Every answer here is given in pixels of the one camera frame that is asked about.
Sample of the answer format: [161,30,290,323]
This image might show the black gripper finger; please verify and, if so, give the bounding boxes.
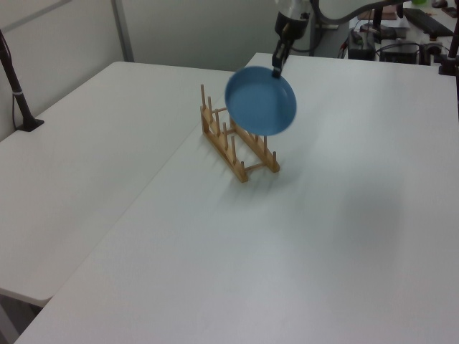
[270,38,285,80]
[280,37,291,70]

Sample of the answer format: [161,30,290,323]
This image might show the dark cable on robot arm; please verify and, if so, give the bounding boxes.
[289,19,323,54]

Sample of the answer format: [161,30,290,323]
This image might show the black electronics box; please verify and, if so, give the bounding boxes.
[346,29,377,61]

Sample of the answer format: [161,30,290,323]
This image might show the black keyboard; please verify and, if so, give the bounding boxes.
[402,7,455,37]

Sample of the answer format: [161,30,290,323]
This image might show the brown board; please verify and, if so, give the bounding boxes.
[357,9,399,22]

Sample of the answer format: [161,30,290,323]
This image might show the black camera stand pole, white tie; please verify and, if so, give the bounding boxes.
[0,27,46,133]

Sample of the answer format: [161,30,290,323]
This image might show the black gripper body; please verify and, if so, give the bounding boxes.
[273,10,310,42]

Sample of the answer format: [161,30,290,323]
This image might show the wide black device box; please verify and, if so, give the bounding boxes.
[379,42,422,65]

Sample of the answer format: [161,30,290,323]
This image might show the thin black background pole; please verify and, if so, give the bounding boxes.
[370,0,386,35]

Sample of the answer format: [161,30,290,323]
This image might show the black clamped camera stand pole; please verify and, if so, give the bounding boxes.
[437,20,459,77]

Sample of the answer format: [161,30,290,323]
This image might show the wooden plate rack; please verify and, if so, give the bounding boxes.
[199,83,281,184]

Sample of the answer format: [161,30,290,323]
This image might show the blue round plate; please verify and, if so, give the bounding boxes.
[224,66,299,138]

